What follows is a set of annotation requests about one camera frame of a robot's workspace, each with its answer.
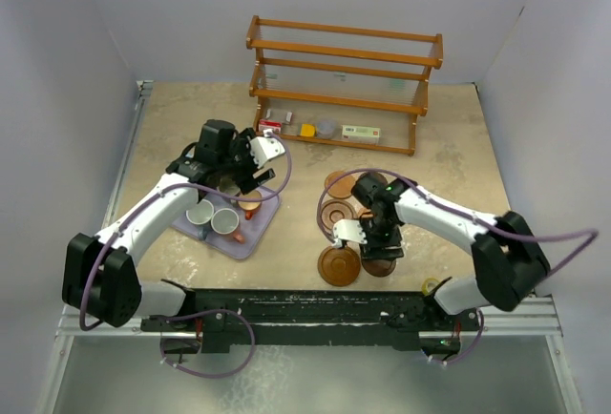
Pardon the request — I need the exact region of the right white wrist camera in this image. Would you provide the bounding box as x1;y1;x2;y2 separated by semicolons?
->
332;219;368;249

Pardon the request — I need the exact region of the blue mug near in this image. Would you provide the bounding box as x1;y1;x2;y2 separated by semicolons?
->
185;199;215;240

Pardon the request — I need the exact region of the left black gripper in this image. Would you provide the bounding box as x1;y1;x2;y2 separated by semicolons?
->
217;130;273;193

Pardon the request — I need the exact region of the black base bar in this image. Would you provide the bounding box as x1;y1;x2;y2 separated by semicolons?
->
141;288;480;353

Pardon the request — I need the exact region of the small grey-green cup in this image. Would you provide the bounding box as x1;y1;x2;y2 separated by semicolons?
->
218;177;242;205

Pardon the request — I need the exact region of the yellow grey tape measure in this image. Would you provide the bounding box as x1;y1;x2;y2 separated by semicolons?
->
299;123;316;138

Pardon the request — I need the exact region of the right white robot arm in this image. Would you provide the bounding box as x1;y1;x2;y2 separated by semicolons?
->
332;173;551;329

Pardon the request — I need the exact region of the red and white staple box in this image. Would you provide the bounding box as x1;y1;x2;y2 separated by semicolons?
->
258;119;283;134

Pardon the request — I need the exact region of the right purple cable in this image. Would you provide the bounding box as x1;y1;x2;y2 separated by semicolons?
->
317;168;599;367

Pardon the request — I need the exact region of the aluminium front frame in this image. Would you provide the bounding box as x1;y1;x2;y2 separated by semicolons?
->
37;298;583;413

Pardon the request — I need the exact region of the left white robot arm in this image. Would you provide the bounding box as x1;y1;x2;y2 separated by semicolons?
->
62;119;290;331

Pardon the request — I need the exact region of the light wooden coaster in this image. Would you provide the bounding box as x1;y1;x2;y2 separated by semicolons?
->
325;171;356;199
357;208;373;219

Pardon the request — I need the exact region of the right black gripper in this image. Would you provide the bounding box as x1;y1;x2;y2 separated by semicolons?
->
353;216;404;261

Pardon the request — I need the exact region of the brown ringed wooden saucer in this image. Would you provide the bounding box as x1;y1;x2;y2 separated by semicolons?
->
321;199;357;228

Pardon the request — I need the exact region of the purple cable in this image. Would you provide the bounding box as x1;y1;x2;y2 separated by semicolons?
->
317;168;599;367
77;132;293;380

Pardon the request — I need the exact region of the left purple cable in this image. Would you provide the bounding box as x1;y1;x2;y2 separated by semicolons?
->
77;132;293;380

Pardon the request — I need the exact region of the dark walnut coaster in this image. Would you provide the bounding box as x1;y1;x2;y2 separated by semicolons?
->
361;259;396;278
369;172;388;186

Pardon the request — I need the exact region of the wooden three-tier shelf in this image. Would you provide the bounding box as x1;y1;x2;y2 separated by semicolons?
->
245;15;444;156

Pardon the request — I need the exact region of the clear tub of rubber bands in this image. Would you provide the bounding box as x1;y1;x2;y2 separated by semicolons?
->
315;118;338;139

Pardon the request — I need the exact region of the metal table edge rail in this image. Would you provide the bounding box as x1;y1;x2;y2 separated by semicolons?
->
102;80;155;228

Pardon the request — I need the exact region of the grey cup with orange handle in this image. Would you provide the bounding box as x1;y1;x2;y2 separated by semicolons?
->
211;208;245;243

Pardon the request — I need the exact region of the yellow tape roll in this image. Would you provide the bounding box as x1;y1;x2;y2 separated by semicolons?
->
421;278;441;296

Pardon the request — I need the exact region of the lavender plastic tray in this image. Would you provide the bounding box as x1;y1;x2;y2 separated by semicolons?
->
171;196;281;259

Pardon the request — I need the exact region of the copper cup with red handle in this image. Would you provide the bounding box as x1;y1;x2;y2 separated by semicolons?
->
238;190;263;220

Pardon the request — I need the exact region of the white green box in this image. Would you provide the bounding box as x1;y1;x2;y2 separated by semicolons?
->
341;125;381;145

